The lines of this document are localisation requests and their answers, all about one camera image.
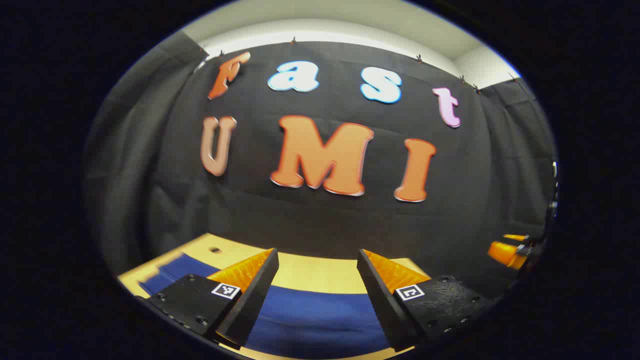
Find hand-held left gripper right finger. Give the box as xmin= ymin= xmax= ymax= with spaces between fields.
xmin=356 ymin=248 xmax=495 ymax=353

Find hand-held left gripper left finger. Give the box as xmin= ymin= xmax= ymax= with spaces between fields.
xmin=147 ymin=247 xmax=280 ymax=350

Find blue jeans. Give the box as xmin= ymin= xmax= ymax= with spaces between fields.
xmin=139 ymin=252 xmax=392 ymax=360

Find black backdrop cloth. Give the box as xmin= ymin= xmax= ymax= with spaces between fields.
xmin=82 ymin=31 xmax=558 ymax=301

